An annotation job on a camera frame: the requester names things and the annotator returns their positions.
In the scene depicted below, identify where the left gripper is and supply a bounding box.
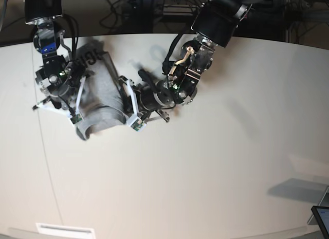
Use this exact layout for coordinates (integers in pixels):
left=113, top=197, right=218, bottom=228
left=123, top=83, right=178, bottom=121

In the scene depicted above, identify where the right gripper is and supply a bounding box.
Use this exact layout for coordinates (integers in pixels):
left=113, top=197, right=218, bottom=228
left=38, top=74, right=89, bottom=116

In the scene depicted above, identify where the grey T-shirt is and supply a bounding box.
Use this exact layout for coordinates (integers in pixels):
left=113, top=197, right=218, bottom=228
left=76, top=40, right=126, bottom=141

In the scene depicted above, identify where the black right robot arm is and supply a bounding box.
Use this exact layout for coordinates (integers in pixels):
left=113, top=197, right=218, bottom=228
left=24, top=0, right=87, bottom=119

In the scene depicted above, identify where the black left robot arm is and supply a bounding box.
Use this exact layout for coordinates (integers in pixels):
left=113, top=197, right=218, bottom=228
left=121, top=0, right=252, bottom=123

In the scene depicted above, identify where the black power strip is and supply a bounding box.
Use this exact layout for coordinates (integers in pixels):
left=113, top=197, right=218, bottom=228
left=161, top=5, right=249, bottom=20

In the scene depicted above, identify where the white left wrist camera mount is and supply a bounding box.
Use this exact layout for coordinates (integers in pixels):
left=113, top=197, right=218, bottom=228
left=119, top=76, right=171, bottom=133

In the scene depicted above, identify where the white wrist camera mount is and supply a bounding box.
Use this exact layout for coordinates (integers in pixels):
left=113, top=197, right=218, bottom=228
left=32, top=75, right=87, bottom=125
left=119, top=76, right=171, bottom=133

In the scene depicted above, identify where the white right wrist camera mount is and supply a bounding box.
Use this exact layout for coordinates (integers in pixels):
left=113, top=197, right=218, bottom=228
left=32, top=75, right=87, bottom=125

